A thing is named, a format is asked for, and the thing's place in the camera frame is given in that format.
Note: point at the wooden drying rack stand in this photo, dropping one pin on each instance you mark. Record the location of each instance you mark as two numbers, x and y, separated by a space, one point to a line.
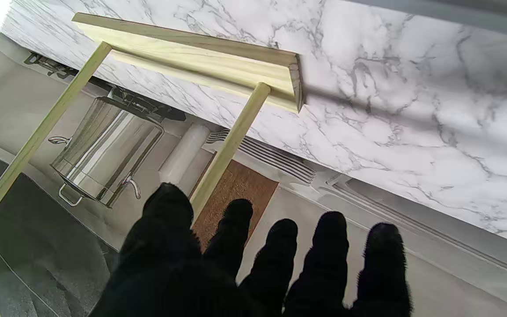
192 57

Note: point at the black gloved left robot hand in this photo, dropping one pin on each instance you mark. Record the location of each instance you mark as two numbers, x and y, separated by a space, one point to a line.
170 264

